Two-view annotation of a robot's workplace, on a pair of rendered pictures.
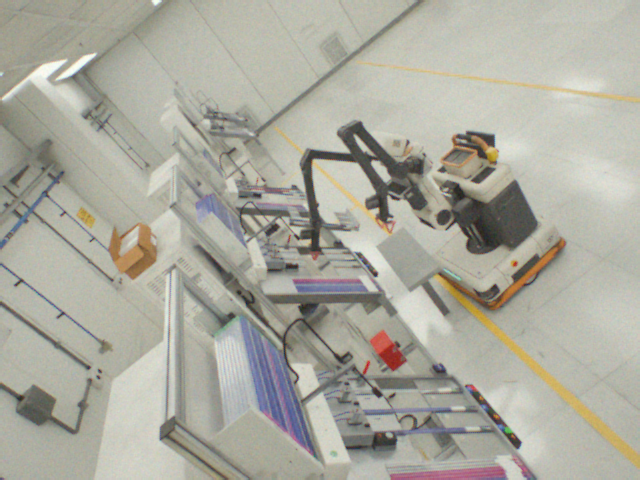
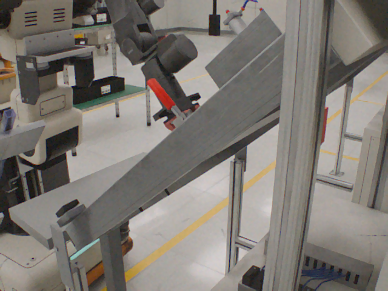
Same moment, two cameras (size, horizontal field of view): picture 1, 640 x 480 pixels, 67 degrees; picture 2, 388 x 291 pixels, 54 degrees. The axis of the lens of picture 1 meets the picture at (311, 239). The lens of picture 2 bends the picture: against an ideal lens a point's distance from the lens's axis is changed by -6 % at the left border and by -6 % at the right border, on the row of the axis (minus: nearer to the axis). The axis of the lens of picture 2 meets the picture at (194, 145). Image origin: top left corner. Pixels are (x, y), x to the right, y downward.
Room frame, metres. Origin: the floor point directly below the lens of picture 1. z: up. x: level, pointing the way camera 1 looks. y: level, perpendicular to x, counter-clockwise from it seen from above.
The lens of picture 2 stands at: (3.42, 0.50, 1.24)
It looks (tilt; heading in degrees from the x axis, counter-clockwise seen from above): 22 degrees down; 214
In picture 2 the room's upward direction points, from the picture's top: straight up
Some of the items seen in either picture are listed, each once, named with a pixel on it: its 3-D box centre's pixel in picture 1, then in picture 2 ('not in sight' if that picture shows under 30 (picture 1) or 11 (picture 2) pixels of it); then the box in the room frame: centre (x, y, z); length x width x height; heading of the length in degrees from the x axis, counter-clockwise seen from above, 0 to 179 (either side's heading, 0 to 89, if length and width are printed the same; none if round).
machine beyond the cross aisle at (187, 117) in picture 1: (212, 146); not in sight; (7.64, 0.27, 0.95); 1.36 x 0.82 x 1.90; 87
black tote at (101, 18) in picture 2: not in sight; (90, 18); (1.17, -2.02, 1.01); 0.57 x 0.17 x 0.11; 177
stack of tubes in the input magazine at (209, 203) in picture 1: (220, 226); not in sight; (2.70, 0.36, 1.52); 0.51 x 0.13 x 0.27; 177
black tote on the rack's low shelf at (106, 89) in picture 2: not in sight; (94, 89); (1.17, -2.02, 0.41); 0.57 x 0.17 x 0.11; 177
